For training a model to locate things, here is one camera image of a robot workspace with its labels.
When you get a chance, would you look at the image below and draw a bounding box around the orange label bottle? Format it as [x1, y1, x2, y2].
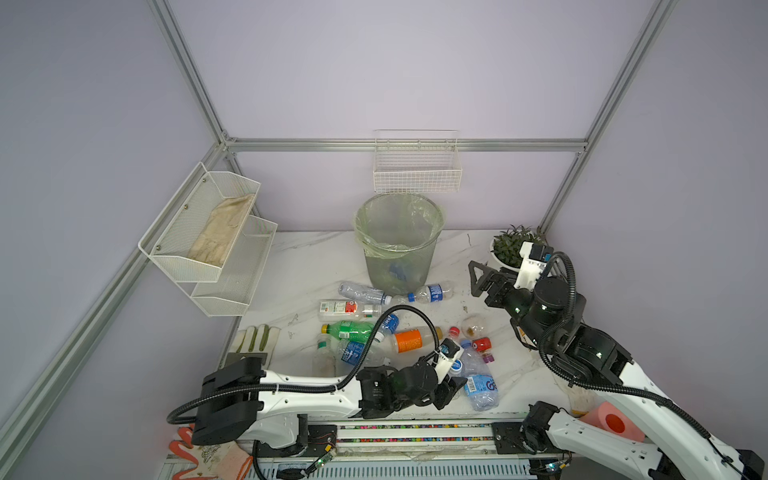
[393, 327, 444, 354]

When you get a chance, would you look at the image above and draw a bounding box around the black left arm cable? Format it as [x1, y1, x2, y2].
[166, 304, 442, 426]

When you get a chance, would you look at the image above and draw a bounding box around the clear crushed bottle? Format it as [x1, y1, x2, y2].
[338, 281, 392, 305]

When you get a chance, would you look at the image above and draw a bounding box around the small red cap bottle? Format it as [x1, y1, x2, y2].
[472, 337, 492, 353]

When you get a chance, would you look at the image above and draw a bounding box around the potted green succulent plant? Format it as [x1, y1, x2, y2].
[490, 225, 547, 269]

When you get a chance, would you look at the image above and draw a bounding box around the clear jar brown residue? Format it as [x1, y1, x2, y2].
[460, 314, 487, 339]

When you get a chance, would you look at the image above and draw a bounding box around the green lined trash bin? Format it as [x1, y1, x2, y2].
[353, 193, 445, 295]

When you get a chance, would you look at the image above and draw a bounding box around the tall blue label water bottle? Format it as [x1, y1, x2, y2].
[384, 255, 421, 291]

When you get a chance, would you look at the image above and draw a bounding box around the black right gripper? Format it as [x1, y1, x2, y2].
[464, 258, 549, 348]

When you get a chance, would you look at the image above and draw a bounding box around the white wire wall basket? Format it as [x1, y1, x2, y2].
[373, 129, 463, 194]

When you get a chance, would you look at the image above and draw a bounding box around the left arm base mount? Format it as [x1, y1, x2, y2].
[256, 424, 338, 458]

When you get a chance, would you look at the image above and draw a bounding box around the small blue label bottle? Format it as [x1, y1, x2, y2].
[378, 313, 400, 336]

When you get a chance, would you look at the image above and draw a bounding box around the clear empty bottle green cap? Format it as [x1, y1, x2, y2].
[312, 338, 336, 378]

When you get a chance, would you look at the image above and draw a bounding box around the beige cloth in shelf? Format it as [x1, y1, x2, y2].
[188, 194, 256, 267]

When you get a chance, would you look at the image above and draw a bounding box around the orange white work glove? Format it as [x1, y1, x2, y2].
[169, 426, 253, 480]

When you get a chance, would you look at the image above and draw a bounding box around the large crushed blue label bottle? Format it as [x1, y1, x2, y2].
[460, 339, 499, 411]

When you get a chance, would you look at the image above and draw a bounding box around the pink watering can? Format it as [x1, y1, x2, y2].
[580, 401, 646, 442]

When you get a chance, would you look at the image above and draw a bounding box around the white red label bottle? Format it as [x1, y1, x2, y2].
[318, 299, 383, 322]

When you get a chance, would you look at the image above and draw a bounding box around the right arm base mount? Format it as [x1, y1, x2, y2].
[491, 421, 565, 455]

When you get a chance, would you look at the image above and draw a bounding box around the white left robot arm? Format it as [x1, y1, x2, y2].
[191, 357, 467, 449]

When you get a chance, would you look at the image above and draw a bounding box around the green soda bottle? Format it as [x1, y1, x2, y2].
[321, 320, 384, 344]

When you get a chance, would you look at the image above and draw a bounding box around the short bottle blue white cap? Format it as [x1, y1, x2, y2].
[449, 360, 464, 377]

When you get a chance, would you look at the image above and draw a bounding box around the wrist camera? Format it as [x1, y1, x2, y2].
[514, 241, 554, 291]
[434, 338, 464, 382]

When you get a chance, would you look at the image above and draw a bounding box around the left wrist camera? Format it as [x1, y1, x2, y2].
[434, 338, 464, 382]

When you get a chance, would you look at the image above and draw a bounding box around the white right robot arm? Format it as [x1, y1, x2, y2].
[468, 252, 766, 479]

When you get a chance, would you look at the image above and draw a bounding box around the blue label bottle near bin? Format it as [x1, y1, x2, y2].
[407, 281, 455, 304]

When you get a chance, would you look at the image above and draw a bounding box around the white two-tier mesh shelf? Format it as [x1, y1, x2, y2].
[138, 163, 277, 317]

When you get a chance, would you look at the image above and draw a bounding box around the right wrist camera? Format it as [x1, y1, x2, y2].
[514, 241, 554, 291]

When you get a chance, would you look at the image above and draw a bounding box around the clear bottle blue label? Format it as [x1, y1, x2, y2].
[337, 340, 387, 367]

